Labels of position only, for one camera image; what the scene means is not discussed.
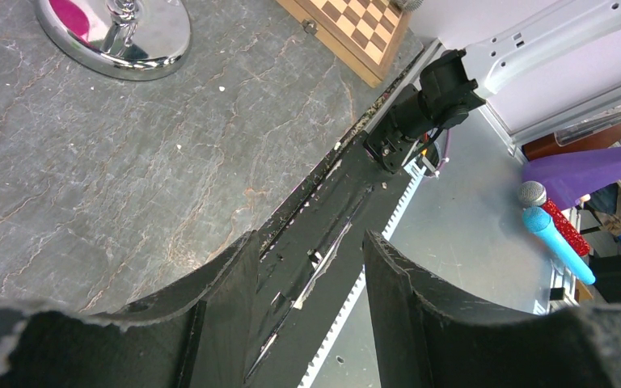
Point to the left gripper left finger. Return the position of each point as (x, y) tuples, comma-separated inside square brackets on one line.
[(191, 333)]

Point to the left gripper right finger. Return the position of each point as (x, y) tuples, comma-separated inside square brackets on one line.
[(430, 333)]

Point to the chrome wine glass rack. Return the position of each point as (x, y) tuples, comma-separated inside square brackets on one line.
[(135, 40)]

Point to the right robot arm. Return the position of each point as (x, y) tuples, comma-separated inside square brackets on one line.
[(462, 80)]

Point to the teal ball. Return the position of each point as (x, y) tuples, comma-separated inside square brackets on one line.
[(540, 223)]

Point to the grey microphone head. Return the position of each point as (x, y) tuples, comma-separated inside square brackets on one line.
[(533, 193)]

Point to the purple wedge object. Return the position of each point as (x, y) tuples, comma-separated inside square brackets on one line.
[(568, 177)]

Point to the wooden chessboard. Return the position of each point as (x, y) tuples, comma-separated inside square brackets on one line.
[(363, 34)]

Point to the black bar on chessboard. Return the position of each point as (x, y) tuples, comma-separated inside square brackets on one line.
[(407, 5)]

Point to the white slotted cable duct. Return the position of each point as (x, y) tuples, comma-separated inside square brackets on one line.
[(345, 357)]

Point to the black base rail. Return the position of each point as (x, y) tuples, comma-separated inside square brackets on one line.
[(311, 267)]

